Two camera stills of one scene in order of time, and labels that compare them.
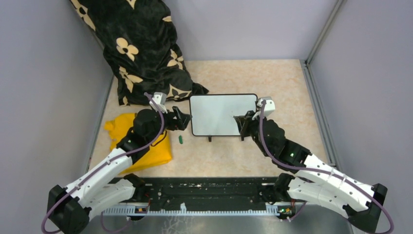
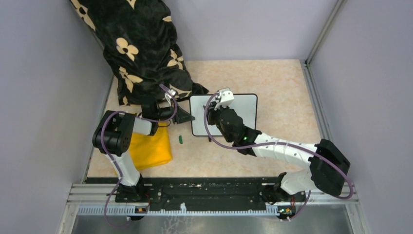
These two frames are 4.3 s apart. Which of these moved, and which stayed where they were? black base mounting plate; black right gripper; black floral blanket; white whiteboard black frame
Moved: black right gripper
Stayed: white whiteboard black frame; black floral blanket; black base mounting plate
